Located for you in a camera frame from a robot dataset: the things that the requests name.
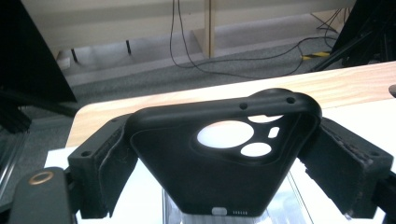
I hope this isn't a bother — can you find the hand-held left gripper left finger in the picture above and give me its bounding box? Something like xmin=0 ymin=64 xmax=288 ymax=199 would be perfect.
xmin=67 ymin=114 xmax=140 ymax=219

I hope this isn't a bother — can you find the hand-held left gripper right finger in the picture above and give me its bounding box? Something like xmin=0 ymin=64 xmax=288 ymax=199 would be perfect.
xmin=297 ymin=117 xmax=395 ymax=220

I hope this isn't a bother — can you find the clear plastic tray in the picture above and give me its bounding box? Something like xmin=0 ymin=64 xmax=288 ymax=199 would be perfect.
xmin=161 ymin=170 xmax=313 ymax=224

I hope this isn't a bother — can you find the black phone case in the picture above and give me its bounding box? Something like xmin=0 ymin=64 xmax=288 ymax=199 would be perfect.
xmin=123 ymin=88 xmax=323 ymax=217

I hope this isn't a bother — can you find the white table sheet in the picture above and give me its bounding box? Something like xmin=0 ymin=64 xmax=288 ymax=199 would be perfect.
xmin=44 ymin=97 xmax=396 ymax=224

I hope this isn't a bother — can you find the black curtain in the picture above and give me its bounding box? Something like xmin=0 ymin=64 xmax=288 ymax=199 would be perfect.
xmin=330 ymin=0 xmax=396 ymax=68
xmin=0 ymin=0 xmax=78 ymax=105

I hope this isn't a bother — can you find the metal floor rail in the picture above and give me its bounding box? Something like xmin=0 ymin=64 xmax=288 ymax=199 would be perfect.
xmin=0 ymin=129 xmax=30 ymax=202

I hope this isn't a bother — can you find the short black floor cable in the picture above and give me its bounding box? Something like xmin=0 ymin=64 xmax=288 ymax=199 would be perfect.
xmin=177 ymin=0 xmax=307 ymax=78

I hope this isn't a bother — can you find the long black floor cable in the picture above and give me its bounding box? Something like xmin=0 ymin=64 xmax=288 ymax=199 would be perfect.
xmin=169 ymin=0 xmax=339 ymax=69

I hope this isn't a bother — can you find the wooden vertical post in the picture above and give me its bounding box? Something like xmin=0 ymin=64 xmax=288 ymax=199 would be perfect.
xmin=204 ymin=0 xmax=218 ymax=59

